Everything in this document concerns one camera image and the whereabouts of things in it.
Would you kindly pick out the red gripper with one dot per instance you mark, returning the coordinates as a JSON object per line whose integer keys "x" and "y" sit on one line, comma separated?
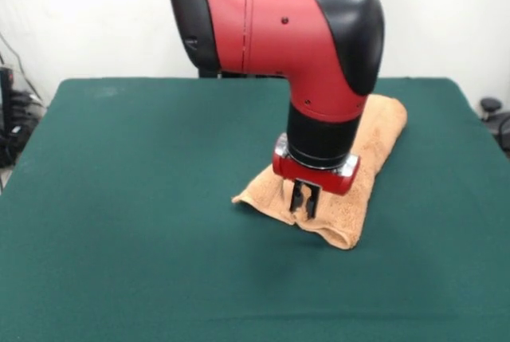
{"x": 315, "y": 178}

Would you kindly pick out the orange terry towel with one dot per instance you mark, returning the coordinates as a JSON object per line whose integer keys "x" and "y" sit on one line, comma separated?
{"x": 358, "y": 198}

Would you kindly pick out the dark green table cloth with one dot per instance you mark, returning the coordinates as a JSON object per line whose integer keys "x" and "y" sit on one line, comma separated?
{"x": 119, "y": 246}

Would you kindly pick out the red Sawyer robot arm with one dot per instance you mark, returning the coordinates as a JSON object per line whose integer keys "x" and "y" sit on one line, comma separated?
{"x": 279, "y": 31}

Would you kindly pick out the black equipment stack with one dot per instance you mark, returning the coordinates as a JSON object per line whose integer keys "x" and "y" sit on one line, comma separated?
{"x": 10, "y": 126}

